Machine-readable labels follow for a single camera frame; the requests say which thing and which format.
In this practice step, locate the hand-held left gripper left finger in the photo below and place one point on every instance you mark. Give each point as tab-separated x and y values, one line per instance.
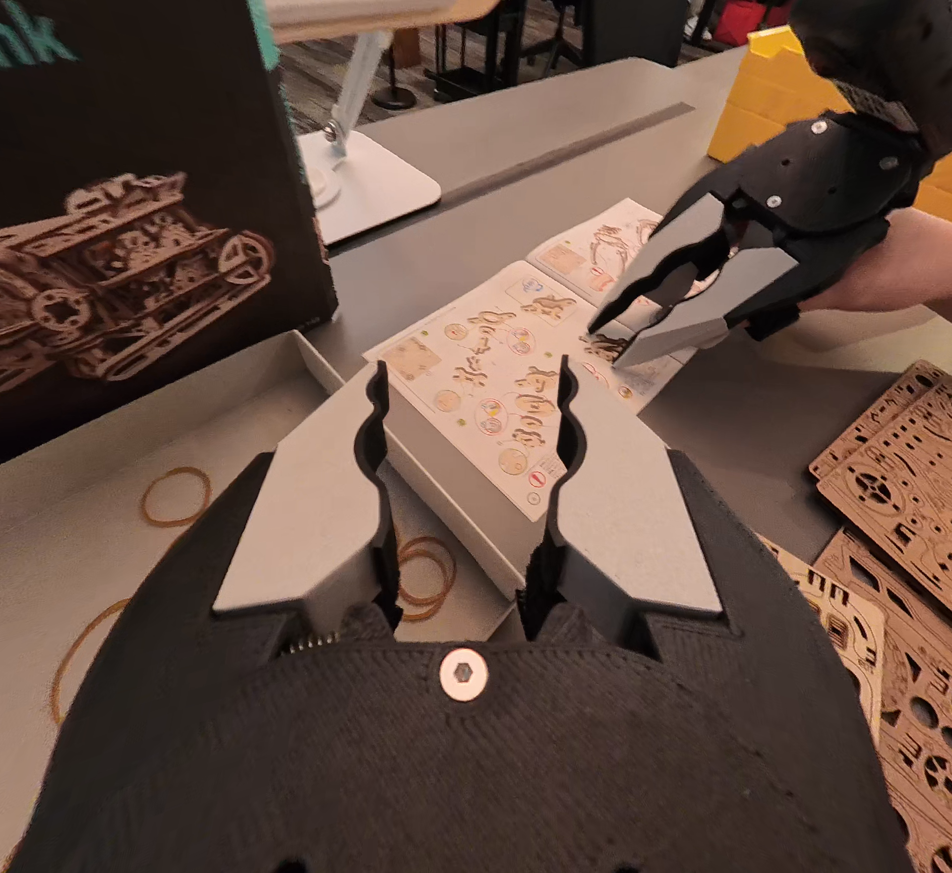
312	516

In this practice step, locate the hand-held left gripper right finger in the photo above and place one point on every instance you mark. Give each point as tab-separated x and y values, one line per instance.
625	516

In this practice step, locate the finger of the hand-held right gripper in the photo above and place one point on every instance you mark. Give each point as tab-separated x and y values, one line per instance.
669	248
714	308

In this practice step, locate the yellow plastic bin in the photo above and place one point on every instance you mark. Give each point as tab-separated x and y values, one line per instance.
766	107

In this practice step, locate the instruction booklet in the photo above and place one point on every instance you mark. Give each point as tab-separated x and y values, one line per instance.
476	367

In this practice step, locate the black model kit box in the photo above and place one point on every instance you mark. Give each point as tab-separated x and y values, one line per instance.
149	107

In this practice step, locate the person's right hand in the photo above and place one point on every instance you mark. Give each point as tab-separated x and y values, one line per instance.
915	263

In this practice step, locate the pile of tan rubber bands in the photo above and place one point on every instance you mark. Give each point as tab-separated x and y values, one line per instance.
424	542

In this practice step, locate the red bag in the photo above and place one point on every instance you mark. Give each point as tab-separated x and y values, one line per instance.
751	18

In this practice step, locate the white cardboard tray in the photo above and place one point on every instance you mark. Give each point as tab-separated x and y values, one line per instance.
89	553

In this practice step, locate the white desktop stand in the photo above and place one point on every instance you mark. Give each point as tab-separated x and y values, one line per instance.
379	189

